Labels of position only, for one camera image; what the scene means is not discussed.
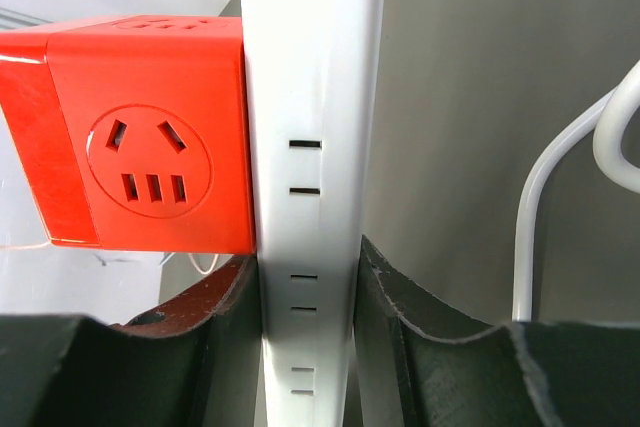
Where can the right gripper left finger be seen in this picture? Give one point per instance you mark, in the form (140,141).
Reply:
(191,361)

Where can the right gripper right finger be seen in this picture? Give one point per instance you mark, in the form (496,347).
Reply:
(422,362)

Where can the red cube socket adapter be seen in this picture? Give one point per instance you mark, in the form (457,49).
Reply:
(133,131)

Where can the white power strip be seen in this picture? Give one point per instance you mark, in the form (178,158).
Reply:
(311,71)

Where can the left aluminium frame post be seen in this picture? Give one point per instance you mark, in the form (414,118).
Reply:
(10,20)

